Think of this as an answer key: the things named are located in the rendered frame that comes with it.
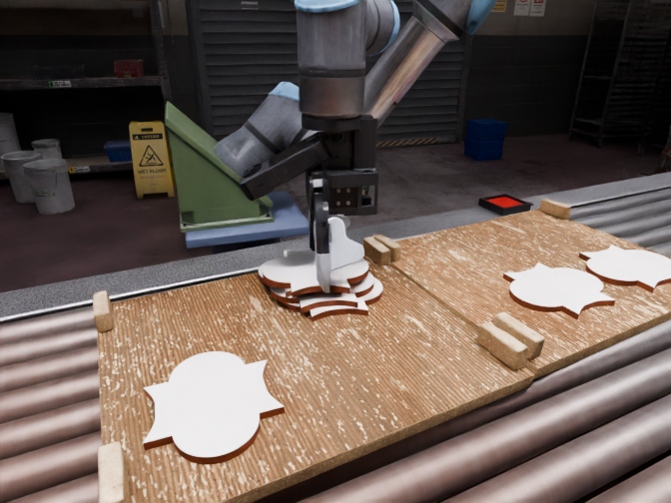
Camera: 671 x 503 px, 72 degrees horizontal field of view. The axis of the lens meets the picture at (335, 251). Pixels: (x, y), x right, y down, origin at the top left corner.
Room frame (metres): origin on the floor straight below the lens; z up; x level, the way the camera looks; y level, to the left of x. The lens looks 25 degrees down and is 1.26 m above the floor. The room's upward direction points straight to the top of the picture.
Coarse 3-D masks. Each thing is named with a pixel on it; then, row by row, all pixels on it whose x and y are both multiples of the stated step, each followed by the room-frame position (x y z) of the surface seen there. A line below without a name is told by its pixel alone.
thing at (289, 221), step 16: (272, 208) 1.07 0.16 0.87; (288, 208) 1.07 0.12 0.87; (256, 224) 0.97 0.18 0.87; (272, 224) 0.97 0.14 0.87; (288, 224) 0.97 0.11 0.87; (304, 224) 0.97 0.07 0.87; (192, 240) 0.88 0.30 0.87; (208, 240) 0.89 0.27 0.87; (224, 240) 0.90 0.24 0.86; (240, 240) 0.91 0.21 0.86; (256, 240) 0.92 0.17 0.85; (272, 240) 1.00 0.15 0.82
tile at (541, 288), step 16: (512, 272) 0.59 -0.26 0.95; (528, 272) 0.59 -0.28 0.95; (544, 272) 0.59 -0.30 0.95; (560, 272) 0.59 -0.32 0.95; (576, 272) 0.59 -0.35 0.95; (512, 288) 0.54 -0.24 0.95; (528, 288) 0.54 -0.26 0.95; (544, 288) 0.54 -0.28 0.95; (560, 288) 0.54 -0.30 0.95; (576, 288) 0.54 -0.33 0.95; (592, 288) 0.54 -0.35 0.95; (528, 304) 0.51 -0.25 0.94; (544, 304) 0.50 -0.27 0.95; (560, 304) 0.50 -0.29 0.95; (576, 304) 0.50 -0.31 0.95; (592, 304) 0.51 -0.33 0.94; (608, 304) 0.51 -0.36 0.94
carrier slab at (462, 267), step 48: (432, 240) 0.73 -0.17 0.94; (480, 240) 0.73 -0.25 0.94; (528, 240) 0.73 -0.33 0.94; (576, 240) 0.73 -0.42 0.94; (624, 240) 0.73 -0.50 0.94; (432, 288) 0.56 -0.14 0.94; (480, 288) 0.56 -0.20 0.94; (624, 288) 0.56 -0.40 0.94; (576, 336) 0.45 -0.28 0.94; (624, 336) 0.46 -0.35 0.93
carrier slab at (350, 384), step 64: (128, 320) 0.48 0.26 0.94; (192, 320) 0.48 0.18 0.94; (256, 320) 0.48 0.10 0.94; (320, 320) 0.48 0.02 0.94; (384, 320) 0.48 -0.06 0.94; (448, 320) 0.48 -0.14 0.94; (128, 384) 0.37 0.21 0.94; (320, 384) 0.37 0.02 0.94; (384, 384) 0.37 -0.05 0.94; (448, 384) 0.37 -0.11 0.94; (512, 384) 0.37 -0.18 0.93; (128, 448) 0.29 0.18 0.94; (256, 448) 0.29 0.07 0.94; (320, 448) 0.29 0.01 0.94
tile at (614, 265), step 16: (592, 256) 0.64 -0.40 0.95; (608, 256) 0.64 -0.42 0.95; (624, 256) 0.64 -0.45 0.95; (640, 256) 0.64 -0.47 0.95; (656, 256) 0.64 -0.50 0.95; (592, 272) 0.60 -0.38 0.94; (608, 272) 0.59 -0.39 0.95; (624, 272) 0.59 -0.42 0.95; (640, 272) 0.59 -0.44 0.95; (656, 272) 0.59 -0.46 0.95
